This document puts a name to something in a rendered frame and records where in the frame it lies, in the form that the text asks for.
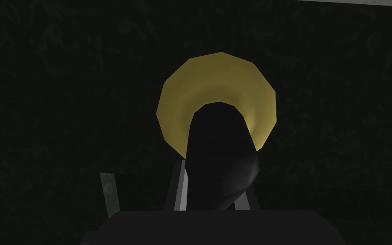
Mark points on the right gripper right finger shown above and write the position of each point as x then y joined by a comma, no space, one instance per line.
245,202

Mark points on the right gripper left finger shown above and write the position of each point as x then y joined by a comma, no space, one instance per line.
180,190

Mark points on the yellow and black door knob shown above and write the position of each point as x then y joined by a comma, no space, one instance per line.
216,136

